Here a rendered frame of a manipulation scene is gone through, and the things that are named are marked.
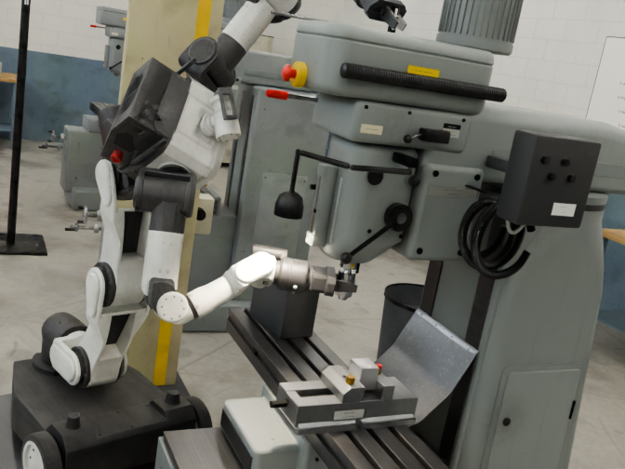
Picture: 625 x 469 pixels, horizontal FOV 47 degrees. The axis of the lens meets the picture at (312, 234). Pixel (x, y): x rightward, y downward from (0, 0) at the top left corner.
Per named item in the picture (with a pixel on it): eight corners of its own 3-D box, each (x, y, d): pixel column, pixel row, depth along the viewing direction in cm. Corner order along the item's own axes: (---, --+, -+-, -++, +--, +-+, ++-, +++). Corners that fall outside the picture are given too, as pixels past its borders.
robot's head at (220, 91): (211, 129, 189) (219, 119, 182) (206, 99, 191) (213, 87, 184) (234, 128, 192) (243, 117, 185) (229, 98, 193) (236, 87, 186)
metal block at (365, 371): (357, 391, 181) (362, 368, 180) (346, 380, 186) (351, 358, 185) (375, 389, 184) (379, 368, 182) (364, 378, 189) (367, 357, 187)
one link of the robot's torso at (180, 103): (68, 178, 197) (128, 132, 172) (108, 83, 214) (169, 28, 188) (159, 226, 213) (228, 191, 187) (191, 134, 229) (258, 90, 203)
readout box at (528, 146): (518, 226, 163) (540, 135, 158) (494, 216, 171) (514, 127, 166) (584, 230, 172) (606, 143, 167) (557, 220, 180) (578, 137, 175)
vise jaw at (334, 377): (341, 403, 176) (344, 388, 175) (320, 380, 187) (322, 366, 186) (363, 401, 179) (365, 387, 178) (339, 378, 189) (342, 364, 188)
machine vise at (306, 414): (295, 435, 171) (302, 394, 169) (272, 404, 184) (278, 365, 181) (417, 423, 187) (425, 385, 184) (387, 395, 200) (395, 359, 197)
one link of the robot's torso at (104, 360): (55, 370, 246) (86, 257, 225) (109, 360, 260) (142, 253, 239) (73, 402, 237) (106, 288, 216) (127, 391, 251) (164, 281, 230)
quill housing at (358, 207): (337, 268, 180) (359, 141, 172) (304, 244, 198) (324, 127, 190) (401, 270, 188) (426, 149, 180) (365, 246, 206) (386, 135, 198)
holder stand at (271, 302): (279, 339, 226) (289, 279, 221) (248, 313, 244) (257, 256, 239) (312, 336, 232) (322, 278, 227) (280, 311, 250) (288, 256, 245)
